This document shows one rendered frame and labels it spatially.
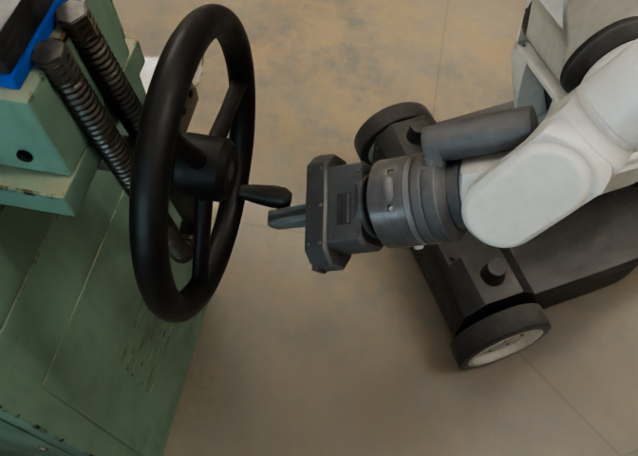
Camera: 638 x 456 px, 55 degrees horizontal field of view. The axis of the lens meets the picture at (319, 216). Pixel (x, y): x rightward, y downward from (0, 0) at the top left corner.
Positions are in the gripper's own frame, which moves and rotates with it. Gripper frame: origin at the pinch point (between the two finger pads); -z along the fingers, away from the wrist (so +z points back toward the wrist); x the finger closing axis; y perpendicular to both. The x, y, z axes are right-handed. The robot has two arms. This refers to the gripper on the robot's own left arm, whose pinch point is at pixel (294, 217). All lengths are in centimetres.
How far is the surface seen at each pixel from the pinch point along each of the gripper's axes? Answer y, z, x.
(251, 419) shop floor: -51, -44, -25
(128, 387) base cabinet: -15.7, -41.0, -18.5
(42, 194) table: 25.1, -7.1, -3.3
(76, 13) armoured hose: 29.3, 0.3, 8.1
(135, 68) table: 18.2, -6.3, 10.8
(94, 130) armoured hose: 23.9, -3.3, 1.8
